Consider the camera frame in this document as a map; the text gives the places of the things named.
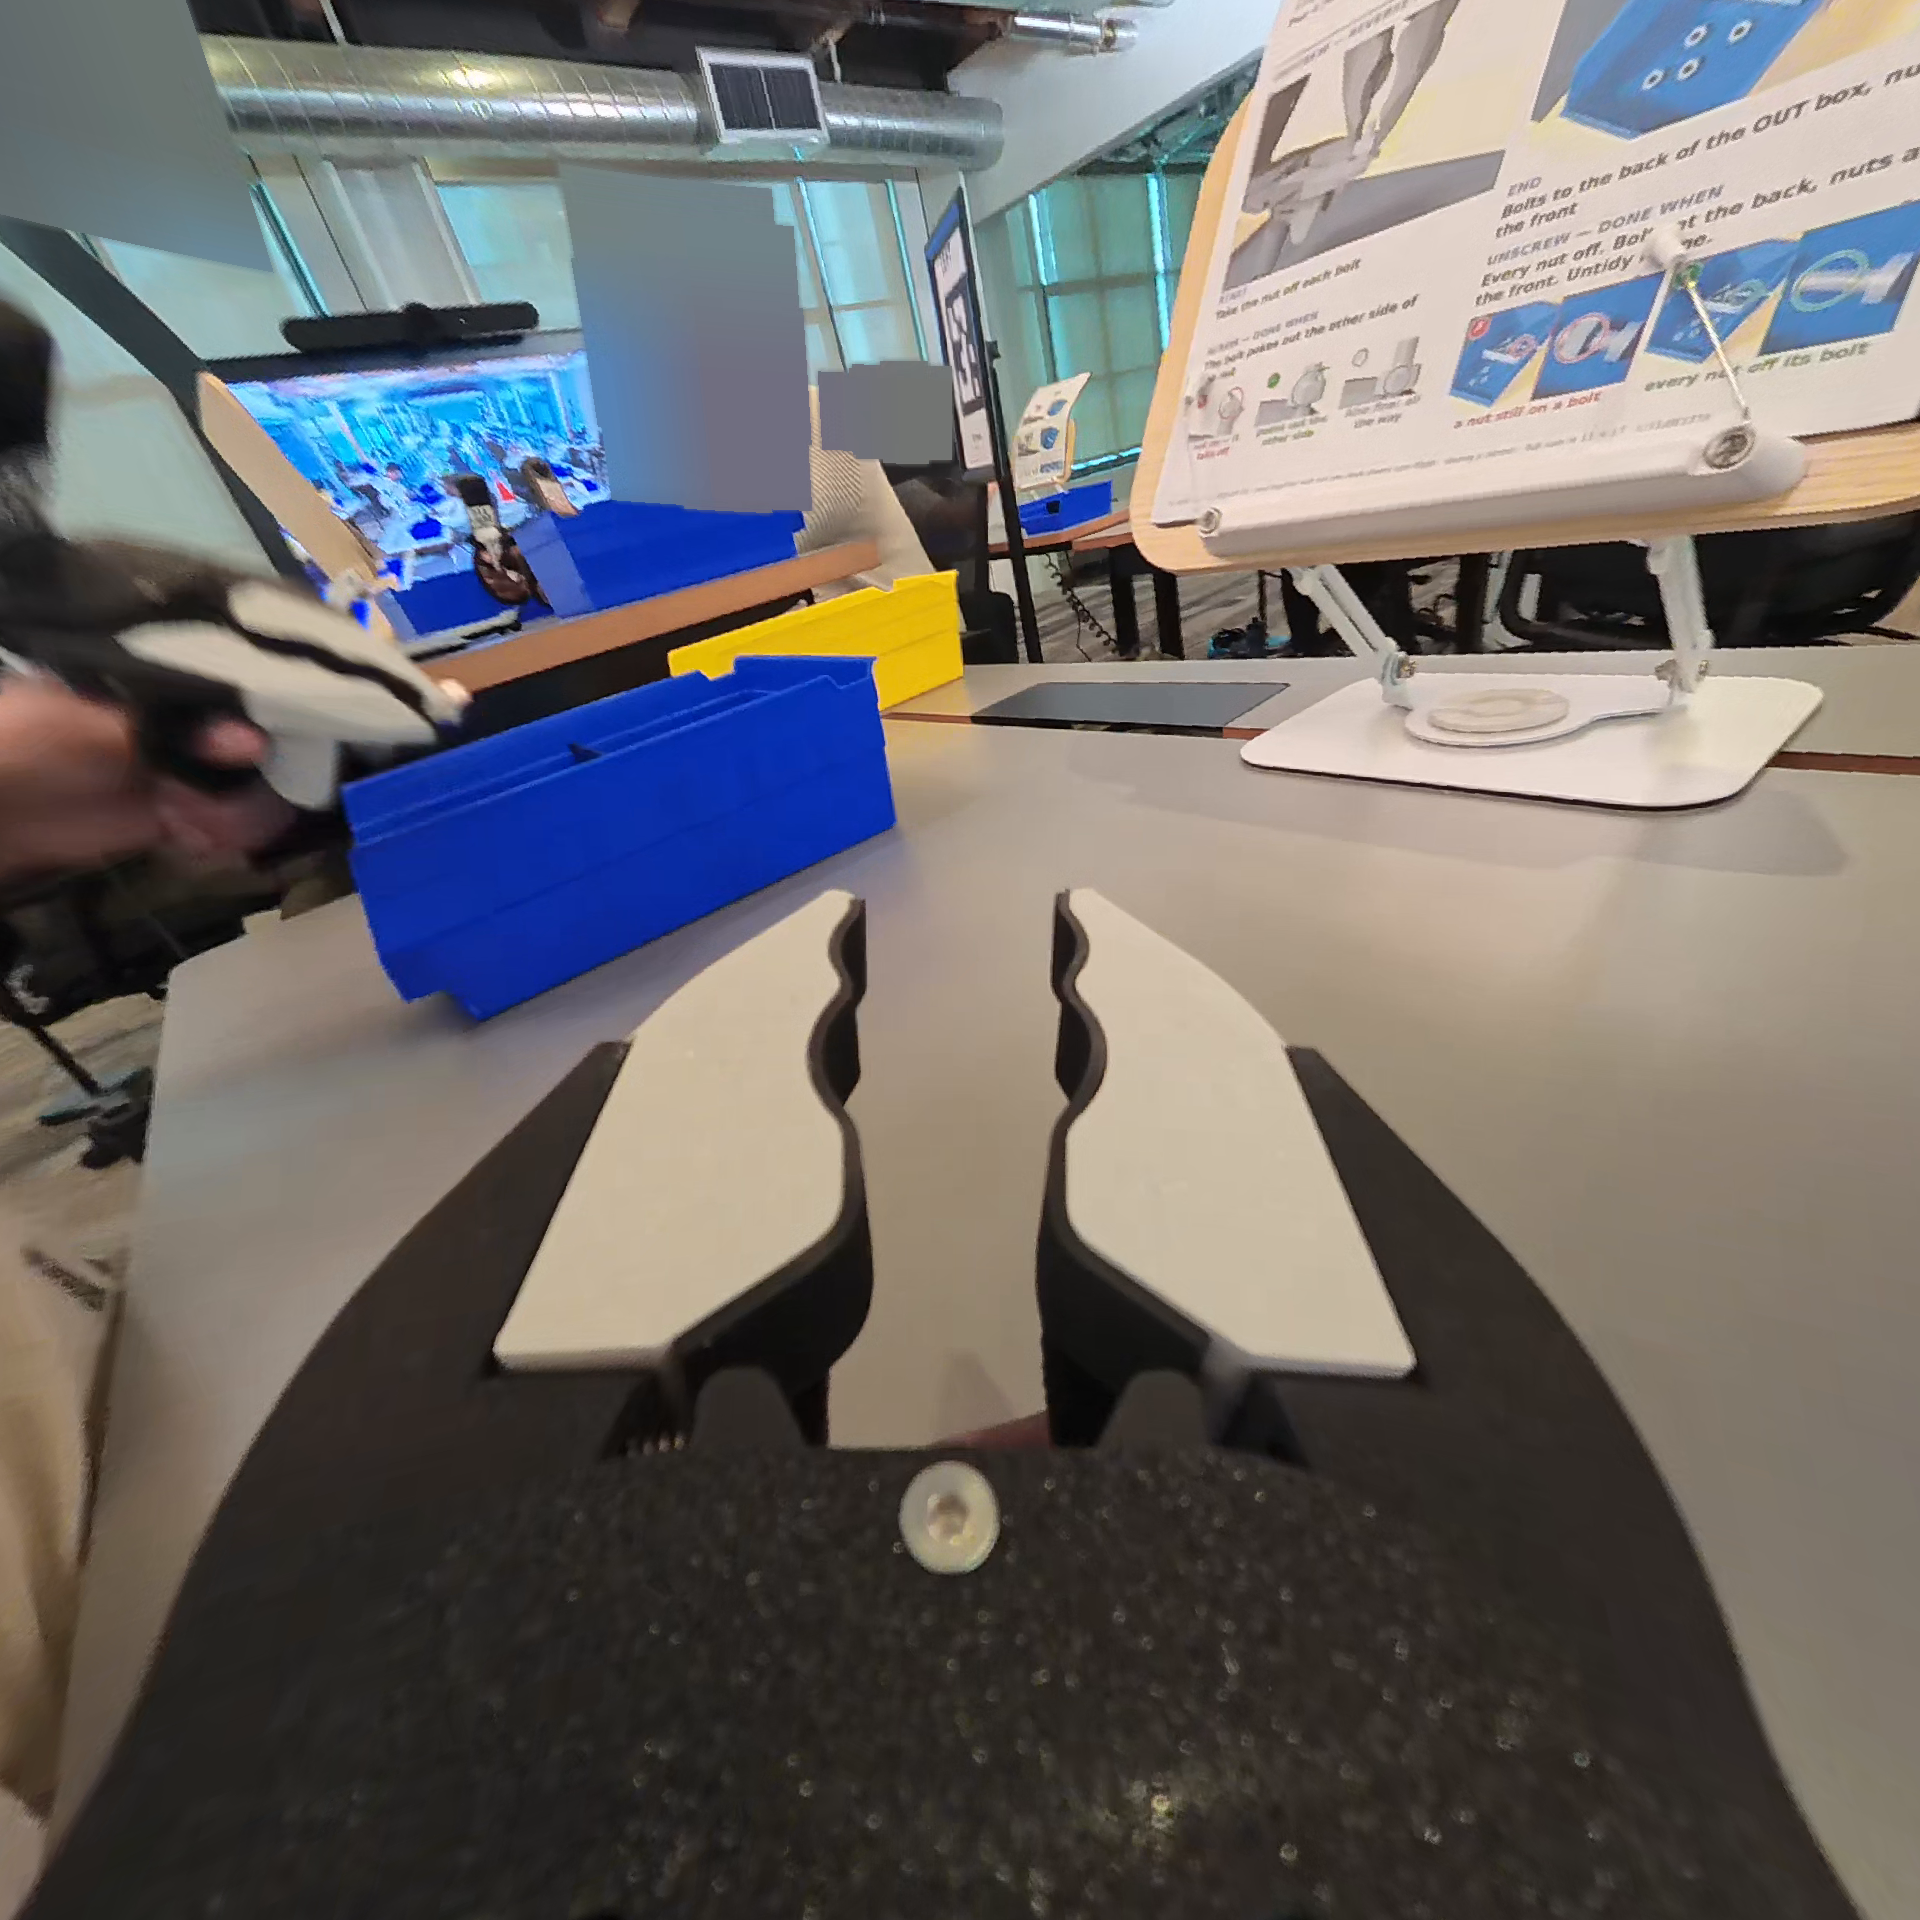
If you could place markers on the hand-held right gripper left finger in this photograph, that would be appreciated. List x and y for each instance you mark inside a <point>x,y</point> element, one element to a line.
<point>690,1185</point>

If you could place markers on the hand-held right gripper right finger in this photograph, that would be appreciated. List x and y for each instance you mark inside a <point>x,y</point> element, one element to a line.
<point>1229,1185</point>

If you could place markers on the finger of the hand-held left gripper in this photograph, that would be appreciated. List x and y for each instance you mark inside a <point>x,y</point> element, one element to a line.
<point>323,617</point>
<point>300,682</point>

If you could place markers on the person's left hand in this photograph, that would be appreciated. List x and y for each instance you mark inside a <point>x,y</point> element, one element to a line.
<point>76,779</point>

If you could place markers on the white stand with wooden board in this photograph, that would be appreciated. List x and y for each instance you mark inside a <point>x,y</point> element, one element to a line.
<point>284,481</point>
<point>1052,428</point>

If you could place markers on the television screen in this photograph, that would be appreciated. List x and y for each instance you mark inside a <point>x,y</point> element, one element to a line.
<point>389,450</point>

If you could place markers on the black video bar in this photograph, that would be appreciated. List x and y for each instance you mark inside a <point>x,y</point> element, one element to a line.
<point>405,322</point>

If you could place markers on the wooden-edged table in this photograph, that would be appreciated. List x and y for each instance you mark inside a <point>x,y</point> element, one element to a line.
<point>674,616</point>

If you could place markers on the black flat pad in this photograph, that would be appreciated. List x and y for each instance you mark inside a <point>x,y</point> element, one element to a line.
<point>1124,705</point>

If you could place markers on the instruction sheet on stand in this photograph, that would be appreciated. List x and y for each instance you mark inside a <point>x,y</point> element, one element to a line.
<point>1576,751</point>

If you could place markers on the yellow plastic bin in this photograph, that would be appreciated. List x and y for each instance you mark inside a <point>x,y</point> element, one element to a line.
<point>885,628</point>

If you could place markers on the white ceiling vent unit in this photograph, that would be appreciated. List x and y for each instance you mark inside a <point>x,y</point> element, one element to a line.
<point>761,98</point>

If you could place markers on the printed marker sign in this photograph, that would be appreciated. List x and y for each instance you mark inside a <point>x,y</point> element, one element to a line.
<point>961,330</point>

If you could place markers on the black office chair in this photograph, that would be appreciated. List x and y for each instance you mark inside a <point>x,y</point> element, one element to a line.
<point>1798,585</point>

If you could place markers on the printed instruction sheet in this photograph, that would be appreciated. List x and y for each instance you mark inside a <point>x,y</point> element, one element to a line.
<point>1651,149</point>

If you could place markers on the silver ventilation duct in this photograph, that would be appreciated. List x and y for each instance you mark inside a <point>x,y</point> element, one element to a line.
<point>450,105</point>
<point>1073,25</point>

